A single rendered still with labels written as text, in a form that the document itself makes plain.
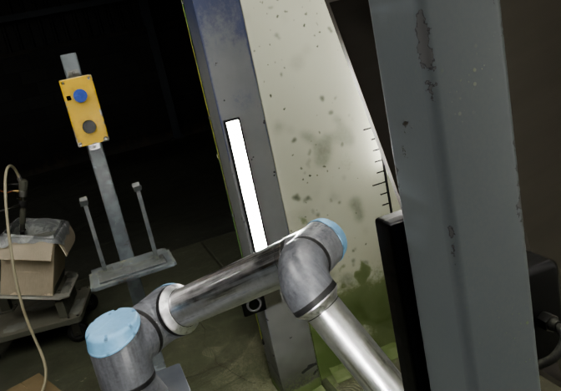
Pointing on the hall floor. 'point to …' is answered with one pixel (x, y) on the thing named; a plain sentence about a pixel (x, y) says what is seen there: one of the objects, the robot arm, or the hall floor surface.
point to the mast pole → (457, 174)
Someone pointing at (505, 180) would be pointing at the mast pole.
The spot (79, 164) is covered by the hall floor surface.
